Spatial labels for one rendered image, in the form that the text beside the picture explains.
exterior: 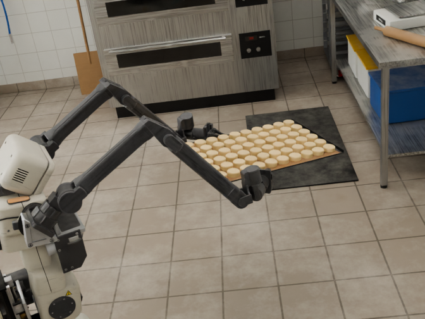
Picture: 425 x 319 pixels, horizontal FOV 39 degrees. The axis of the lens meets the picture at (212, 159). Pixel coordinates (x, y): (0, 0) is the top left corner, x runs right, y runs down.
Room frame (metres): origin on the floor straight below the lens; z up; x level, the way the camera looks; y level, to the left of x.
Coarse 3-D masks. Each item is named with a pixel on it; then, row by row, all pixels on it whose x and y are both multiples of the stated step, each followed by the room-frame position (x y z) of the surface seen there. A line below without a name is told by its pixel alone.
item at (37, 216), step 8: (40, 208) 1.70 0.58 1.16; (48, 208) 1.69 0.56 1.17; (32, 216) 1.68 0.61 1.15; (40, 216) 1.67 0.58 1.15; (48, 216) 1.68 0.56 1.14; (56, 216) 1.69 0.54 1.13; (32, 224) 1.64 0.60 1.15; (40, 224) 1.66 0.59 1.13; (48, 224) 1.67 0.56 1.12; (48, 232) 1.65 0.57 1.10
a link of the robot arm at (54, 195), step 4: (68, 184) 1.77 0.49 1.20; (60, 188) 1.76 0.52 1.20; (64, 188) 1.74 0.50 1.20; (68, 188) 1.74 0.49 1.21; (72, 188) 1.74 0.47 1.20; (52, 192) 1.75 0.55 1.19; (56, 192) 1.75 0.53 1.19; (60, 192) 1.72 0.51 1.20; (52, 196) 1.72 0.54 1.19; (56, 196) 1.74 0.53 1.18; (48, 200) 1.73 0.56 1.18; (52, 200) 1.71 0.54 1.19; (56, 200) 1.71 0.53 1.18; (52, 204) 1.70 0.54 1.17; (56, 204) 1.71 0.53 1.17; (56, 208) 1.70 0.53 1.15
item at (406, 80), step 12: (372, 72) 4.02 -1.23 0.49; (396, 72) 3.96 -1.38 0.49; (408, 72) 3.93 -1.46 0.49; (420, 72) 3.90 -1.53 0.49; (372, 84) 3.97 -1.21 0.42; (396, 84) 3.76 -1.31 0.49; (408, 84) 3.73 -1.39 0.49; (420, 84) 3.70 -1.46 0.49; (372, 96) 3.97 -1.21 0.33; (396, 96) 3.68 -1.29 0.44; (408, 96) 3.67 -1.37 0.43; (420, 96) 3.67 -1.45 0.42; (396, 108) 3.68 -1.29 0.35; (408, 108) 3.67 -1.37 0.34; (420, 108) 3.67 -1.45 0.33; (396, 120) 3.68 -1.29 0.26; (408, 120) 3.68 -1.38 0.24
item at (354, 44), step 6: (348, 36) 4.86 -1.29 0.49; (354, 36) 4.84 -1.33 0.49; (348, 42) 4.84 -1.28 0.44; (354, 42) 4.69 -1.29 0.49; (360, 42) 4.67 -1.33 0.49; (348, 48) 4.84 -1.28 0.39; (354, 48) 4.56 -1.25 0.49; (360, 48) 4.54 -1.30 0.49; (348, 54) 4.85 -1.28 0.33; (354, 54) 4.57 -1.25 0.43; (348, 60) 4.86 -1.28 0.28; (354, 60) 4.57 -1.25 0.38; (354, 66) 4.58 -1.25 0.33; (354, 72) 4.58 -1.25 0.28
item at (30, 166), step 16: (16, 144) 1.89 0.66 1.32; (32, 144) 1.96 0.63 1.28; (0, 160) 1.90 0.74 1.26; (16, 160) 1.81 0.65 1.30; (32, 160) 1.82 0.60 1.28; (48, 160) 1.88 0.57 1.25; (0, 176) 1.82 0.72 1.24; (16, 176) 1.80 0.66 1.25; (32, 176) 1.81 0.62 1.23; (48, 176) 1.83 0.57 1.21; (16, 192) 1.80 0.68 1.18; (32, 192) 1.81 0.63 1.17
